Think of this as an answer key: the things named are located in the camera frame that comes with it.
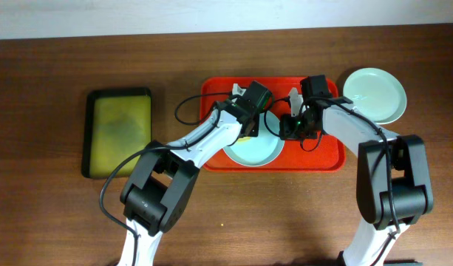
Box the red plastic tray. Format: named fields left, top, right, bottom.
left=200, top=77, right=346, bottom=173

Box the light blue plate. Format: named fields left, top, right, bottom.
left=223, top=112, right=285, bottom=167

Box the mint green plate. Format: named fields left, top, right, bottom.
left=343, top=67, right=407, bottom=124

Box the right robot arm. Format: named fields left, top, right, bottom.
left=279, top=75, right=434, bottom=266

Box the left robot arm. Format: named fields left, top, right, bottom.
left=119, top=81, right=273, bottom=265

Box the black tray with yellow liquid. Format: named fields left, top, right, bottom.
left=81, top=86, right=151, bottom=179

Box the green and yellow sponge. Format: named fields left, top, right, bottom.
left=237, top=137, right=251, bottom=143

